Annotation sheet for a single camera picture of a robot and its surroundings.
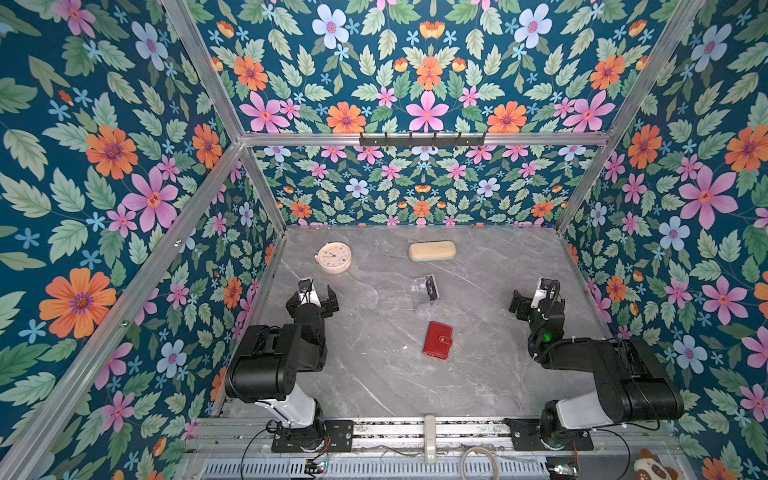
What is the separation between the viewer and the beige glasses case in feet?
3.60

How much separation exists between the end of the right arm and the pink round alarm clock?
1.94 feet

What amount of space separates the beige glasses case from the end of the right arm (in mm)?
308

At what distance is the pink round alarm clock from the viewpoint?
3.51 feet

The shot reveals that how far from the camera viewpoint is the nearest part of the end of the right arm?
2.75 ft

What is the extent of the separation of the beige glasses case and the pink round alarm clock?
0.24 m

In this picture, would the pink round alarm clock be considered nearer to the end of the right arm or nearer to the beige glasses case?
the beige glasses case
